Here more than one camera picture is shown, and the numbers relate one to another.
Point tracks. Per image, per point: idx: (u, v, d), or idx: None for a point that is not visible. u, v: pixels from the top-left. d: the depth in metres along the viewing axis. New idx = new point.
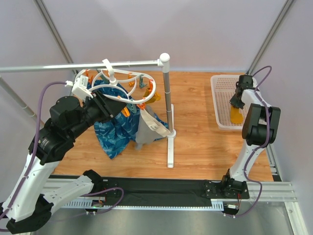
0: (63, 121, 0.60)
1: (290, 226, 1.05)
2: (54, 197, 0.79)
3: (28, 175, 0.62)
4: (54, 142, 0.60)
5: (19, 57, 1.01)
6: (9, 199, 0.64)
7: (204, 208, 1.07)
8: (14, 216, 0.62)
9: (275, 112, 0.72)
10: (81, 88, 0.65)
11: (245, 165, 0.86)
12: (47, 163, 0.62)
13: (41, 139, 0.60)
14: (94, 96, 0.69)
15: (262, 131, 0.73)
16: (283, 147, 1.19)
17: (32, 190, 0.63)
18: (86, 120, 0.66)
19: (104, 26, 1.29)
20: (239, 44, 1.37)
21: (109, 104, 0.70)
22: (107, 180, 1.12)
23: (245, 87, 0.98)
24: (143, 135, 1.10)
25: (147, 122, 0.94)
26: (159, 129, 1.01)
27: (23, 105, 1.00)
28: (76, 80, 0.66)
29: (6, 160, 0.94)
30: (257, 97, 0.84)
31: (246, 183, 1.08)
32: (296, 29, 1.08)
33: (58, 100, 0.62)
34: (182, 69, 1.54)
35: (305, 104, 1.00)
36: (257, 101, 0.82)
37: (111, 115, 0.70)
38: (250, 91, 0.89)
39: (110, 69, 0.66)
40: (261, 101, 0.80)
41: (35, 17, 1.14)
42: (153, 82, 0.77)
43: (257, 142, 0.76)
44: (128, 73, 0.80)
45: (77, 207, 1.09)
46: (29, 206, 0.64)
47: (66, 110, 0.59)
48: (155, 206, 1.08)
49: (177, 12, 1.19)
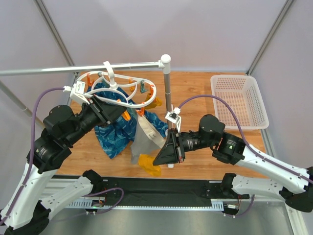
0: (58, 132, 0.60)
1: (290, 225, 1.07)
2: (52, 202, 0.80)
3: (26, 183, 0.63)
4: (51, 151, 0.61)
5: (18, 59, 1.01)
6: (8, 207, 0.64)
7: (204, 208, 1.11)
8: (12, 223, 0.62)
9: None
10: (77, 95, 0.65)
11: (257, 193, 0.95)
12: (45, 172, 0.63)
13: (39, 149, 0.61)
14: (91, 103, 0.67)
15: None
16: (283, 147, 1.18)
17: (30, 199, 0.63)
18: (83, 127, 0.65)
19: (103, 27, 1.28)
20: (240, 45, 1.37)
21: (107, 109, 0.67)
22: (107, 180, 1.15)
23: (233, 146, 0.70)
24: (142, 143, 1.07)
25: (145, 130, 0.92)
26: (157, 138, 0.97)
27: (23, 108, 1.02)
28: (74, 84, 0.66)
29: (6, 163, 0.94)
30: (280, 165, 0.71)
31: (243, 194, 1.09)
32: (296, 29, 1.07)
33: (51, 109, 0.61)
34: (183, 69, 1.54)
35: (307, 104, 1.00)
36: (288, 173, 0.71)
37: (108, 121, 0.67)
38: (254, 158, 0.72)
39: (111, 71, 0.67)
40: (300, 175, 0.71)
41: (35, 18, 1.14)
42: (154, 86, 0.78)
43: None
44: (129, 78, 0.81)
45: (77, 207, 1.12)
46: (28, 214, 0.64)
47: (59, 121, 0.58)
48: (155, 206, 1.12)
49: (177, 12, 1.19)
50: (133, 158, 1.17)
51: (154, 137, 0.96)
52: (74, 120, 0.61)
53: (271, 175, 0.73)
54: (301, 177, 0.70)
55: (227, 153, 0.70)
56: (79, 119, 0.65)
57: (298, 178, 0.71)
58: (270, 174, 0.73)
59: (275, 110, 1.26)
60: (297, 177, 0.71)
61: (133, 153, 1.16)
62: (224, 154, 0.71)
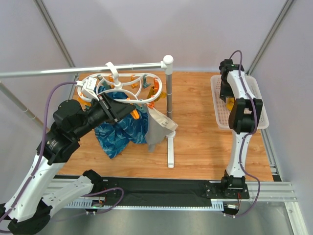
0: (67, 126, 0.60)
1: (290, 225, 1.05)
2: (53, 199, 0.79)
3: (34, 174, 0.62)
4: (61, 144, 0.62)
5: (18, 58, 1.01)
6: (13, 199, 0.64)
7: (204, 208, 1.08)
8: (16, 216, 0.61)
9: (258, 105, 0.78)
10: (88, 90, 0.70)
11: (239, 157, 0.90)
12: (54, 164, 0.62)
13: (50, 141, 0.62)
14: (100, 100, 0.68)
15: (247, 120, 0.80)
16: (283, 147, 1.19)
17: (36, 191, 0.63)
18: (90, 122, 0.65)
19: (103, 27, 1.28)
20: (240, 45, 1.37)
21: (115, 107, 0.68)
22: (107, 180, 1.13)
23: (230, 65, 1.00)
24: (154, 136, 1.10)
25: (158, 120, 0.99)
26: (168, 124, 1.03)
27: (23, 108, 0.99)
28: (86, 80, 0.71)
29: (7, 162, 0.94)
30: (241, 84, 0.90)
31: (242, 177, 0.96)
32: (295, 29, 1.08)
33: (60, 104, 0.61)
34: (183, 69, 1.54)
35: (306, 103, 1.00)
36: (241, 91, 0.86)
37: (116, 119, 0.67)
38: (236, 74, 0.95)
39: (115, 72, 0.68)
40: (246, 93, 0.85)
41: (35, 17, 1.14)
42: (158, 79, 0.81)
43: (245, 130, 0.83)
44: (131, 75, 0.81)
45: (77, 206, 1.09)
46: (32, 207, 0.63)
47: (68, 115, 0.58)
48: (155, 206, 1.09)
49: (178, 12, 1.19)
50: (151, 146, 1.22)
51: (167, 124, 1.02)
52: (82, 114, 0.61)
53: (235, 90, 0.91)
54: (246, 94, 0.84)
55: (225, 65, 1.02)
56: (87, 114, 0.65)
57: (245, 94, 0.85)
58: (235, 87, 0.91)
59: (276, 110, 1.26)
60: (244, 95, 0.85)
61: (149, 143, 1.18)
62: (224, 66, 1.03)
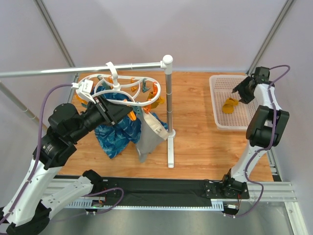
0: (62, 129, 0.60)
1: (290, 225, 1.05)
2: (52, 202, 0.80)
3: (31, 179, 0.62)
4: (58, 148, 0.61)
5: (18, 58, 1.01)
6: (11, 203, 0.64)
7: (204, 208, 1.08)
8: (14, 220, 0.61)
9: (282, 117, 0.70)
10: (84, 94, 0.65)
11: (246, 166, 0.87)
12: (51, 168, 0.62)
13: (46, 145, 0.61)
14: (97, 103, 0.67)
15: (266, 133, 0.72)
16: (283, 147, 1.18)
17: (33, 195, 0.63)
18: (87, 126, 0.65)
19: (103, 27, 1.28)
20: (240, 45, 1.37)
21: (112, 109, 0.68)
22: (107, 180, 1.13)
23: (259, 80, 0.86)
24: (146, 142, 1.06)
25: (152, 126, 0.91)
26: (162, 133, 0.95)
27: (23, 108, 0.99)
28: (82, 82, 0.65)
29: (7, 162, 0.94)
30: (268, 96, 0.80)
31: (244, 183, 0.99)
32: (296, 29, 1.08)
33: (55, 108, 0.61)
34: (183, 69, 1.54)
35: (306, 103, 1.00)
36: (267, 101, 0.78)
37: (112, 122, 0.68)
38: (265, 86, 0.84)
39: (114, 72, 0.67)
40: (272, 103, 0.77)
41: (35, 17, 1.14)
42: (157, 83, 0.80)
43: (260, 144, 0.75)
44: (130, 78, 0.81)
45: (77, 207, 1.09)
46: (30, 211, 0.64)
47: (64, 119, 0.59)
48: (155, 206, 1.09)
49: (177, 12, 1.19)
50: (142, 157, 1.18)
51: (160, 131, 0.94)
52: (78, 118, 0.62)
53: (259, 101, 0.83)
54: (272, 104, 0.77)
55: (255, 78, 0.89)
56: (83, 117, 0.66)
57: (270, 104, 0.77)
58: (261, 99, 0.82)
59: None
60: (269, 104, 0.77)
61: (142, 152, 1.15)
62: (253, 80, 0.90)
